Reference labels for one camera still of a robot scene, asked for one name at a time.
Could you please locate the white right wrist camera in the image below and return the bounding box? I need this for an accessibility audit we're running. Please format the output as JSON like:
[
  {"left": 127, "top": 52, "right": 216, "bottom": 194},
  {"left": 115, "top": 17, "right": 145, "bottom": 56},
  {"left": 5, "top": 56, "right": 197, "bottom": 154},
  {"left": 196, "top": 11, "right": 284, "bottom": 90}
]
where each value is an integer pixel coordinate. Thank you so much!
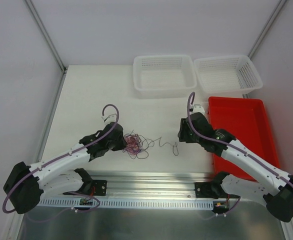
[{"left": 189, "top": 104, "right": 206, "bottom": 115}]

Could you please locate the white slotted cable duct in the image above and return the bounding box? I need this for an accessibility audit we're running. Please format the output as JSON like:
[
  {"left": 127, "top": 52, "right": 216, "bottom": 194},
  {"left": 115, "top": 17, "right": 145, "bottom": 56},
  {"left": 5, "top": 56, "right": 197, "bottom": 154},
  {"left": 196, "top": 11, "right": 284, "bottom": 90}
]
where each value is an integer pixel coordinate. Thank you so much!
[{"left": 38, "top": 197, "right": 214, "bottom": 211}]

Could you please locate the purple thin cable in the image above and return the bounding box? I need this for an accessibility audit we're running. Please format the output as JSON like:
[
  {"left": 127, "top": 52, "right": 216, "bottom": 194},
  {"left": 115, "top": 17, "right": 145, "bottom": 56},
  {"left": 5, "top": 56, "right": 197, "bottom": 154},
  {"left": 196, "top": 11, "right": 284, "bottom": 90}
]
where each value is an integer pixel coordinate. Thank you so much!
[{"left": 121, "top": 129, "right": 150, "bottom": 161}]

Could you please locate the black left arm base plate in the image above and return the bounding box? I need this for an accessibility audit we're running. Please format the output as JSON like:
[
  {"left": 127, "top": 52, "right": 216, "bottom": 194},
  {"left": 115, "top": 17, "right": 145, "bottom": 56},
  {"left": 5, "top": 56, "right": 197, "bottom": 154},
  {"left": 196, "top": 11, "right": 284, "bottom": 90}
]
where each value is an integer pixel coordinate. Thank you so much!
[{"left": 62, "top": 178, "right": 108, "bottom": 196}]

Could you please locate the dark brown thin cable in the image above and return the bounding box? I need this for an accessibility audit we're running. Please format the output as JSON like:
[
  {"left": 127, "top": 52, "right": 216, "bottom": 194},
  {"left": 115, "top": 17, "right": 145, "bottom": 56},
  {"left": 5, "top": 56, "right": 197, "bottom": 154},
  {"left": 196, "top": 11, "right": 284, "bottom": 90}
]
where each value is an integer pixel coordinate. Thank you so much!
[{"left": 141, "top": 136, "right": 180, "bottom": 157}]

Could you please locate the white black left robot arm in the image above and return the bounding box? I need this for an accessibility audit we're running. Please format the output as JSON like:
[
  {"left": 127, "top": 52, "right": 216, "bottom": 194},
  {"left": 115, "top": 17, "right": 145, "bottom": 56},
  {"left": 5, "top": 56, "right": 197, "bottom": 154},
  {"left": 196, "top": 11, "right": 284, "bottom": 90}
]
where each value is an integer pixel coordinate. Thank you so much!
[{"left": 3, "top": 122, "right": 127, "bottom": 214}]

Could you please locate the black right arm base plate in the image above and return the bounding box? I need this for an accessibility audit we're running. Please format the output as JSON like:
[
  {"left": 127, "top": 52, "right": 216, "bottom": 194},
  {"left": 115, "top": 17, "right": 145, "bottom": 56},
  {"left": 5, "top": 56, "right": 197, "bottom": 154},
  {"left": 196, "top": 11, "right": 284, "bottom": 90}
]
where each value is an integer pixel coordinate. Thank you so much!
[{"left": 194, "top": 182, "right": 239, "bottom": 199}]

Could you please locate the aluminium frame post left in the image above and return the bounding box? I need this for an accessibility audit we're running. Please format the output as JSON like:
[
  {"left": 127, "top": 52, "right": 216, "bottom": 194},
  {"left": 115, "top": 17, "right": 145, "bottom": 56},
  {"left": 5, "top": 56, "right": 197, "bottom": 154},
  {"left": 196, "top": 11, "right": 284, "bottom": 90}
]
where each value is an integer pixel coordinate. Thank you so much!
[{"left": 23, "top": 0, "right": 67, "bottom": 73}]

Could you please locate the white perforated basket left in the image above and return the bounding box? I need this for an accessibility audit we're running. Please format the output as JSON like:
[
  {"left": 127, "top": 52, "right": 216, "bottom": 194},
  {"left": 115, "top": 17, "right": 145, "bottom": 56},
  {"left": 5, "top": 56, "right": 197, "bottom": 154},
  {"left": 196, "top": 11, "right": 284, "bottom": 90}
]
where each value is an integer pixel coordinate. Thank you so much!
[{"left": 132, "top": 55, "right": 198, "bottom": 99}]

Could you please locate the white perforated basket right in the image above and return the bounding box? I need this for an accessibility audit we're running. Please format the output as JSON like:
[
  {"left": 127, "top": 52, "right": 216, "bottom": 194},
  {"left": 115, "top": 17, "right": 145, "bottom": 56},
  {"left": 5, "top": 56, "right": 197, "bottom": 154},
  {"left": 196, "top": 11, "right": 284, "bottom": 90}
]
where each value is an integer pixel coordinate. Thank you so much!
[{"left": 193, "top": 55, "right": 263, "bottom": 96}]

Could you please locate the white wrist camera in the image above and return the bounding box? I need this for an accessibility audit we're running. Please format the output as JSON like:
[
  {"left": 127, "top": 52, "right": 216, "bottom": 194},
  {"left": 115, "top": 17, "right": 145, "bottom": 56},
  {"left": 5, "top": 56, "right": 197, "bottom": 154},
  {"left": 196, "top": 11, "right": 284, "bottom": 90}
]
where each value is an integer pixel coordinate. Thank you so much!
[
  {"left": 189, "top": 104, "right": 206, "bottom": 115},
  {"left": 101, "top": 113, "right": 118, "bottom": 125}
]

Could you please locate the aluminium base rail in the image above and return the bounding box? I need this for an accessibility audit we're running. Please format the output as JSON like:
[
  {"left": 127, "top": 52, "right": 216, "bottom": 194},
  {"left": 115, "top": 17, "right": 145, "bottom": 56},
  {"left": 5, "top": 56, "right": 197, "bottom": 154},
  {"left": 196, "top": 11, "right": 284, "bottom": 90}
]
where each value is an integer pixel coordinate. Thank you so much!
[{"left": 17, "top": 171, "right": 285, "bottom": 198}]

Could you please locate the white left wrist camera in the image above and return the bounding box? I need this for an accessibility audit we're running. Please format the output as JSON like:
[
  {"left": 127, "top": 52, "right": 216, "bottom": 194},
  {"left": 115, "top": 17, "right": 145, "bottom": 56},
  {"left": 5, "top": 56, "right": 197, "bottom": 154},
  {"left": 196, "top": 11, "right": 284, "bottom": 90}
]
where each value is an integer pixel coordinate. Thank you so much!
[{"left": 101, "top": 113, "right": 118, "bottom": 125}]

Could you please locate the aluminium frame post right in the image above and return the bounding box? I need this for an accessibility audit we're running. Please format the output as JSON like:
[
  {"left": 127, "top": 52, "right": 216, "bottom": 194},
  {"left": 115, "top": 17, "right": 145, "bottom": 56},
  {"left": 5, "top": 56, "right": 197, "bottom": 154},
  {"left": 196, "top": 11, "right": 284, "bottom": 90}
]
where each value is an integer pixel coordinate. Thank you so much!
[{"left": 247, "top": 0, "right": 289, "bottom": 60}]

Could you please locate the red plastic tray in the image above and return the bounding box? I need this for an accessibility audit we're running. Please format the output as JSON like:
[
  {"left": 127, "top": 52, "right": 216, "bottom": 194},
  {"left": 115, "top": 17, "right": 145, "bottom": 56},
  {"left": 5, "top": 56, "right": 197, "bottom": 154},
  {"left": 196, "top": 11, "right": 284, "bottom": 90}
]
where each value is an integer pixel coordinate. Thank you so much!
[{"left": 208, "top": 96, "right": 280, "bottom": 168}]

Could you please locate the white perforated basket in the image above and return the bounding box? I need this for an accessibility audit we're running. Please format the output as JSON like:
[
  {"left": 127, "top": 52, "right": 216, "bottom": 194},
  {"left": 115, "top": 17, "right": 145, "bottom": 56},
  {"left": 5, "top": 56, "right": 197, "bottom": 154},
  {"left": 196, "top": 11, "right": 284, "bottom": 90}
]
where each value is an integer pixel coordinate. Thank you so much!
[
  {"left": 193, "top": 55, "right": 263, "bottom": 96},
  {"left": 132, "top": 55, "right": 198, "bottom": 99}
]

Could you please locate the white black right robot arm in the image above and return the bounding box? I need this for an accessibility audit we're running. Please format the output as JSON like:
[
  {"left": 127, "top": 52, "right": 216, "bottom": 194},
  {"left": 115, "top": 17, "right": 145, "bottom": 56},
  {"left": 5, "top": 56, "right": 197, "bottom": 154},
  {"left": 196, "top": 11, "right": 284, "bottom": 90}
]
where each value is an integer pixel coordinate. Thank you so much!
[{"left": 177, "top": 112, "right": 293, "bottom": 223}]

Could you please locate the aluminium frame post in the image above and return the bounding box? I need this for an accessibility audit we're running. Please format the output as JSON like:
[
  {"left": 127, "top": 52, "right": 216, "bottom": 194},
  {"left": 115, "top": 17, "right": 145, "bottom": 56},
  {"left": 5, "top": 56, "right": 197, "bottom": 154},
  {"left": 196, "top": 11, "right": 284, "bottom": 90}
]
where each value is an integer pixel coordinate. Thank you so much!
[
  {"left": 23, "top": 0, "right": 67, "bottom": 73},
  {"left": 247, "top": 0, "right": 289, "bottom": 60}
]

